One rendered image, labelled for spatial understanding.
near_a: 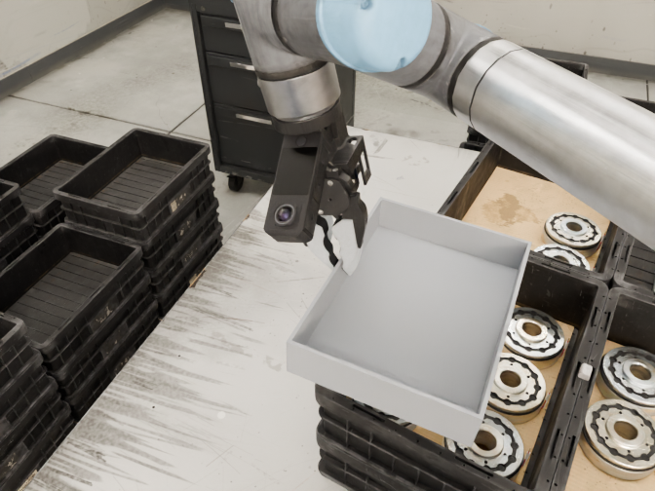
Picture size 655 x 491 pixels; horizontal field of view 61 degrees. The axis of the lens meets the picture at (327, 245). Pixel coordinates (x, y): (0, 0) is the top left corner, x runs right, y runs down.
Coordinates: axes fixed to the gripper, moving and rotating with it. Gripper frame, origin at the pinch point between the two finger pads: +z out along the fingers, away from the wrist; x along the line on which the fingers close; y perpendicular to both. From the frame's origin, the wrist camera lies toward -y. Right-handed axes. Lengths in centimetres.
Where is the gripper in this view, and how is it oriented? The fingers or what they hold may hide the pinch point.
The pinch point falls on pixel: (340, 269)
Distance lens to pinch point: 66.7
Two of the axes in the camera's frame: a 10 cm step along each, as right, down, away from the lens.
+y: 3.2, -6.3, 7.1
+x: -9.2, -0.3, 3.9
